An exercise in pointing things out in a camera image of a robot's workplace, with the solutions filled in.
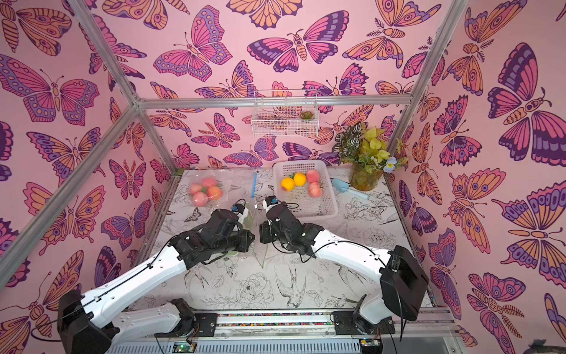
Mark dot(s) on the light blue scoop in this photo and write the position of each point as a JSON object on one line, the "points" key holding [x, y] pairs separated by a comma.
{"points": [[345, 187]]}

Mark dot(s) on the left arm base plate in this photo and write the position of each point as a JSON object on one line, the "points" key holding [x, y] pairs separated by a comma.
{"points": [[200, 325]]}

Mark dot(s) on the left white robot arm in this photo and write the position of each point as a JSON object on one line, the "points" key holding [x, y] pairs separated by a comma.
{"points": [[100, 319]]}

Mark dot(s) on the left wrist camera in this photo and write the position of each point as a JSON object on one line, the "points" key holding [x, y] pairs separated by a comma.
{"points": [[242, 211]]}

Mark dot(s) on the aluminium frame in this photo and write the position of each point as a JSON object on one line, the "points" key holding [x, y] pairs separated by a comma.
{"points": [[30, 236]]}

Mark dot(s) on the clear green-zipper zip-top bag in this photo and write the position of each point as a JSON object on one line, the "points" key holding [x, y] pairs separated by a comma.
{"points": [[254, 230]]}

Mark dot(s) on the clear blue-zipper zip-top bag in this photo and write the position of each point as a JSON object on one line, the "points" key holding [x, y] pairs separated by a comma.
{"points": [[235, 184]]}

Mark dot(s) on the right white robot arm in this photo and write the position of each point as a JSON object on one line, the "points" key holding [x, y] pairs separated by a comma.
{"points": [[403, 282]]}

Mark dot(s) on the pink plastic basket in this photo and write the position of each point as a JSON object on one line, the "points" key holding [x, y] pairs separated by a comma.
{"points": [[304, 206]]}

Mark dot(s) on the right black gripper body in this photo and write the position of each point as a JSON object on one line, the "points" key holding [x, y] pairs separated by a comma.
{"points": [[274, 208]]}

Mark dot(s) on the potted artificial plant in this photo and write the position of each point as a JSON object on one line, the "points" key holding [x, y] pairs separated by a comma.
{"points": [[366, 150]]}

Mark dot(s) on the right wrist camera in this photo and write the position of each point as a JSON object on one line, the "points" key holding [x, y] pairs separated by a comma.
{"points": [[270, 202]]}

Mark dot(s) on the orange-red peach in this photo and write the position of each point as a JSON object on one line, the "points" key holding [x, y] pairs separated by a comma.
{"points": [[214, 193]]}

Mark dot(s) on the pink peach mid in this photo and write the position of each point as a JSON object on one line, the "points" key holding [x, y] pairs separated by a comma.
{"points": [[315, 190]]}

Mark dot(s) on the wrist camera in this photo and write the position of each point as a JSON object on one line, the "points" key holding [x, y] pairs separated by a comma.
{"points": [[242, 211], [270, 202]]}

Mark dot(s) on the white wire wall basket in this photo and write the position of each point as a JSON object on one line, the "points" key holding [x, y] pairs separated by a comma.
{"points": [[286, 113]]}

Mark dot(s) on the pink peach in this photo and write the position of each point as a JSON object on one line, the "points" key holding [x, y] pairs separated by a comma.
{"points": [[313, 176], [195, 188], [200, 199], [209, 182]]}

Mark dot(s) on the yellow peach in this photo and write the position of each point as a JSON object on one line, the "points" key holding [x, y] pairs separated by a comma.
{"points": [[288, 184], [299, 179]]}

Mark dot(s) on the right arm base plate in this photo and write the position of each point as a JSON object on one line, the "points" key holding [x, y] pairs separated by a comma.
{"points": [[351, 323]]}

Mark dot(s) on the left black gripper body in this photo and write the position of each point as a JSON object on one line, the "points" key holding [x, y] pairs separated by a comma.
{"points": [[234, 241]]}

